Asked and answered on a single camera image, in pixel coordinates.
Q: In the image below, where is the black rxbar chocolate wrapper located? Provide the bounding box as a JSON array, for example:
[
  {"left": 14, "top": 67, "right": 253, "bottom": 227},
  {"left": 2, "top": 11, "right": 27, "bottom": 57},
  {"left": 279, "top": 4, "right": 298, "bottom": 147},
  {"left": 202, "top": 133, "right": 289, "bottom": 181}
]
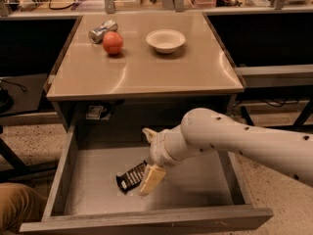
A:
[{"left": 115, "top": 161, "right": 147, "bottom": 194}]

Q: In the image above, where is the black table leg stand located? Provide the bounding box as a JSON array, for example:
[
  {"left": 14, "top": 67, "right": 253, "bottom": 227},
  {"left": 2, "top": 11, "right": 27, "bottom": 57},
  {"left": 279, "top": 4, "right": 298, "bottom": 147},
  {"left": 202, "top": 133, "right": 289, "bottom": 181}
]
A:
[{"left": 241, "top": 106, "right": 254, "bottom": 126}]

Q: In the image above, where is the person's tan trouser leg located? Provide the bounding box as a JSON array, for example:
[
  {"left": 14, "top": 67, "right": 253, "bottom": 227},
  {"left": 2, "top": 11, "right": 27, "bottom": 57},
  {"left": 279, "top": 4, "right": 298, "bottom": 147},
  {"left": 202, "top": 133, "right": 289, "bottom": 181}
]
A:
[{"left": 0, "top": 183, "right": 47, "bottom": 235}]

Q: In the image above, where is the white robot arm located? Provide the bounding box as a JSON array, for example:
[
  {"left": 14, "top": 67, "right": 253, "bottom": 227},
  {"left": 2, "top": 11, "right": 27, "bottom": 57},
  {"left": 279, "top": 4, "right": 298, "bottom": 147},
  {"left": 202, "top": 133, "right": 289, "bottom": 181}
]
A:
[{"left": 139, "top": 108, "right": 313, "bottom": 196}]

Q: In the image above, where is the red apple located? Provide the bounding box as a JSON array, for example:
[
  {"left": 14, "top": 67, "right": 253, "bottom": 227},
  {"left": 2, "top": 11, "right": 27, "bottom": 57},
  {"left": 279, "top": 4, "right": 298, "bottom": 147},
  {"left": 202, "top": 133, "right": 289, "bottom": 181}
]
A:
[{"left": 103, "top": 31, "right": 123, "bottom": 55}]

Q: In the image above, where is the white label tag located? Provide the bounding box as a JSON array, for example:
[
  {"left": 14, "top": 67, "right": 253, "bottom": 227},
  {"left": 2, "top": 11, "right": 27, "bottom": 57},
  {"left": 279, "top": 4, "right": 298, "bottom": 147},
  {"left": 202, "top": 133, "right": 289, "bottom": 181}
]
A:
[{"left": 85, "top": 106, "right": 104, "bottom": 119}]

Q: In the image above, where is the silver soda can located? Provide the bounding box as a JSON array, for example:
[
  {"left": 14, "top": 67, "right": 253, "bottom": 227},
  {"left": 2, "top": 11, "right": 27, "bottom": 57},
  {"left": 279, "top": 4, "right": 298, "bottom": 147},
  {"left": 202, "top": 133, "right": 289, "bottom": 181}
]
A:
[{"left": 88, "top": 20, "right": 118, "bottom": 44}]

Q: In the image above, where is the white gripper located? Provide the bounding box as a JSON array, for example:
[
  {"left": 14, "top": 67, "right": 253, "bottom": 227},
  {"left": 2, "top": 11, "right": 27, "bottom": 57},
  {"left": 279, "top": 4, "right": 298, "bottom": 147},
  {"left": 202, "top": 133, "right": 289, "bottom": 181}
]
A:
[{"left": 138, "top": 127, "right": 182, "bottom": 197}]

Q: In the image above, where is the grey open drawer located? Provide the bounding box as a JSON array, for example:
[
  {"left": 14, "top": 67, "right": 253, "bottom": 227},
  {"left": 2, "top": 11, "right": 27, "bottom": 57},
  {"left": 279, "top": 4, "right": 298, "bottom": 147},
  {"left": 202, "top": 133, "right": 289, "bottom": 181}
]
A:
[{"left": 21, "top": 120, "right": 273, "bottom": 235}]

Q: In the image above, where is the white bowl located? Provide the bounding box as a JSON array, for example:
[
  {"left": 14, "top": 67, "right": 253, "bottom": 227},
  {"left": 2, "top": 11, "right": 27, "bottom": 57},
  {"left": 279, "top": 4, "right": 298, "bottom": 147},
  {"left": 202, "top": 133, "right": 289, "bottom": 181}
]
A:
[{"left": 146, "top": 29, "right": 186, "bottom": 54}]

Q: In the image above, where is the beige counter cabinet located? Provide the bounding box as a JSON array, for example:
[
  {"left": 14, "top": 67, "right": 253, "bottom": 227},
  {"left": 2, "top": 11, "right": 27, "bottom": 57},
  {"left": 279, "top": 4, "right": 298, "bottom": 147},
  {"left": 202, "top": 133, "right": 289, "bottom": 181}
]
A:
[{"left": 43, "top": 11, "right": 246, "bottom": 132}]

